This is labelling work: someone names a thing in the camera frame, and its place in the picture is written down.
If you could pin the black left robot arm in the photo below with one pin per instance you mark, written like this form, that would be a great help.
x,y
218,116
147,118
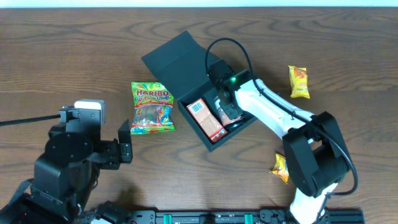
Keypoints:
x,y
65,175

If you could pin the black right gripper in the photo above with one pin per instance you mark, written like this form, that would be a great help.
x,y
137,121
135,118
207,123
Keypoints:
x,y
232,113

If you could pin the black gift box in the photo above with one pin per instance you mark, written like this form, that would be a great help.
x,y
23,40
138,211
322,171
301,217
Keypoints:
x,y
179,65

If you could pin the brown Pringles can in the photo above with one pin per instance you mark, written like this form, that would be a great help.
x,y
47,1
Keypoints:
x,y
228,124

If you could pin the orange snack carton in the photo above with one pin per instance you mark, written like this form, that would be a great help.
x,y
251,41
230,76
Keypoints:
x,y
201,113

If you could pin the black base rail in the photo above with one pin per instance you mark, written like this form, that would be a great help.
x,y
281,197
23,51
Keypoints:
x,y
265,216

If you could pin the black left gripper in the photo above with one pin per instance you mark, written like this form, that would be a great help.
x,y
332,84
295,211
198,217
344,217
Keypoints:
x,y
112,152

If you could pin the yellow snack packet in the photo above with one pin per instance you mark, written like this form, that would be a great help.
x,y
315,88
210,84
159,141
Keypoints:
x,y
280,168
299,82

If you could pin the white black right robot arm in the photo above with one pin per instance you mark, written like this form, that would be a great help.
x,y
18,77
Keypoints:
x,y
316,154

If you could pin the Haribo gummy worms bag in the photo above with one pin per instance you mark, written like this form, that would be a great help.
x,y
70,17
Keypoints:
x,y
153,105

